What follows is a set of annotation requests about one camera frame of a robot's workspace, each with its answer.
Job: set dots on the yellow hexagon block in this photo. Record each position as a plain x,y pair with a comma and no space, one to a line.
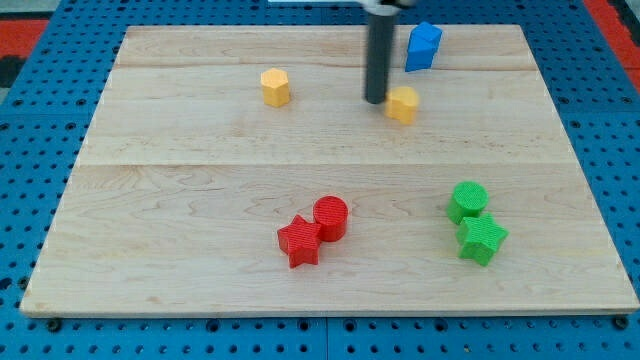
275,87

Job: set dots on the yellow heart block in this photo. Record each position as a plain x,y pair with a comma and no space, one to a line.
402,104

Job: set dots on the red cylinder block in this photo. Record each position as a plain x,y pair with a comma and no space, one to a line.
331,213

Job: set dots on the red star block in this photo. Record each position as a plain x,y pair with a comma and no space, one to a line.
300,241

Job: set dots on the wooden board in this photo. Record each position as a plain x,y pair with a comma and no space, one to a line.
185,176

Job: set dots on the green cylinder block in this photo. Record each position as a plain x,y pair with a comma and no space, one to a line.
468,199

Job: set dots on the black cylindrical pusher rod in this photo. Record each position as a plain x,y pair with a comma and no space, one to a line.
380,35

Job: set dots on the green star block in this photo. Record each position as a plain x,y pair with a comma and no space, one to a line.
480,238

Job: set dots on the blue block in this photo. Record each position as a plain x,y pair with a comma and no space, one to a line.
423,44

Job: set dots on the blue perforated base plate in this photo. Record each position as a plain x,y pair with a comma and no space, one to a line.
47,111

